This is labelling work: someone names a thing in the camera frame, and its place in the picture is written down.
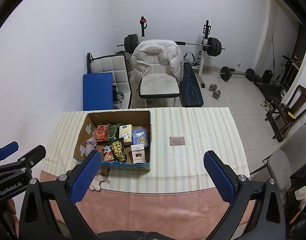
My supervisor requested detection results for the pink sock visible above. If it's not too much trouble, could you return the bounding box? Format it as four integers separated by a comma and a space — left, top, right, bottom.
85, 138, 97, 157

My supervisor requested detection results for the red floral wipes pack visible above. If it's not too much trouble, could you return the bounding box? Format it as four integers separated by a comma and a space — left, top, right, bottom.
93, 123, 110, 142

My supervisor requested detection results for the red cartoon snack pack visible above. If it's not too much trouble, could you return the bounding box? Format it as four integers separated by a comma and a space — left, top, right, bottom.
101, 145, 114, 163

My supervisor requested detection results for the green wet wipes pack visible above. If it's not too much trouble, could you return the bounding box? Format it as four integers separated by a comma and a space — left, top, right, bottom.
108, 123, 122, 141

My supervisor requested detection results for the yellow tissue pack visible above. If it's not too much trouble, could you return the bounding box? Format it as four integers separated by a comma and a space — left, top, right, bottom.
119, 124, 132, 145

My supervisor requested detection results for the blue tissue pack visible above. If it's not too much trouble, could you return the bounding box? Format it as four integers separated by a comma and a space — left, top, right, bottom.
132, 127, 149, 148

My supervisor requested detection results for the grey folding chair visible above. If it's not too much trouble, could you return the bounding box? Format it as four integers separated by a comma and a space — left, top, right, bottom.
250, 125, 306, 192

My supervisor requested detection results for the white plush toy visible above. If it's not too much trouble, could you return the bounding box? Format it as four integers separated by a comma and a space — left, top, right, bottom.
89, 168, 110, 191

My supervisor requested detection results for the black shoe shine wipes pack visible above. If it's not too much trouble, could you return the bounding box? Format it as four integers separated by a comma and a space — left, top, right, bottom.
111, 138, 127, 163

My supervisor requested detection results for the blue foam mat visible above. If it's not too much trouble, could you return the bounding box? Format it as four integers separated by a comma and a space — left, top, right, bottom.
83, 72, 113, 111

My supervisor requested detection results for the dark wooden chair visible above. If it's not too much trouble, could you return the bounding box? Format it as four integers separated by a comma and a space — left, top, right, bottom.
265, 85, 306, 142

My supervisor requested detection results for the red white tissue box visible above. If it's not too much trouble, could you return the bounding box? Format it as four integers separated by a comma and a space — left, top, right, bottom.
131, 144, 146, 164

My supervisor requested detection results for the small brown card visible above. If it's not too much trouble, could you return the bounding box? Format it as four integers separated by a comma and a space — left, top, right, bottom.
169, 137, 185, 146

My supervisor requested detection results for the cardboard box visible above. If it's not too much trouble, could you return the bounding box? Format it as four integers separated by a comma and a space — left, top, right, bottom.
73, 110, 151, 172

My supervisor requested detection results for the white quilted chair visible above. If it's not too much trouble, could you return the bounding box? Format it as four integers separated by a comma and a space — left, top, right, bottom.
86, 52, 132, 109

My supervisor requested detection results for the chrome dumbbell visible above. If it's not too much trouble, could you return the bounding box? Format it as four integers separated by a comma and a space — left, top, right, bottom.
208, 83, 218, 92
212, 89, 221, 100

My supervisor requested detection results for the black blue weight bench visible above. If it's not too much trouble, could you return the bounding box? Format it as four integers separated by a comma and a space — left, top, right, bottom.
180, 52, 204, 107

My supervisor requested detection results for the white cushioned chair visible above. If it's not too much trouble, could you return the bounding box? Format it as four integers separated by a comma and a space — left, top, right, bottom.
136, 73, 180, 99

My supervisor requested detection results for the floor barbell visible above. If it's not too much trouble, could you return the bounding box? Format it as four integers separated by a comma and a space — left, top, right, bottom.
219, 66, 256, 82

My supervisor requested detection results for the white puffer jacket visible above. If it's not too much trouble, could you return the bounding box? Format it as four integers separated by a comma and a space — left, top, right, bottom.
130, 40, 184, 89

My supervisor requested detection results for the loaded barbell on rack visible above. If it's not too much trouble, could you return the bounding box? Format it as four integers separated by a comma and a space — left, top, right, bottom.
117, 34, 224, 57

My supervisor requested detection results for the white squat rack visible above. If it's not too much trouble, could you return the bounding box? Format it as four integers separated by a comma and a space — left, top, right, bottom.
139, 16, 214, 90

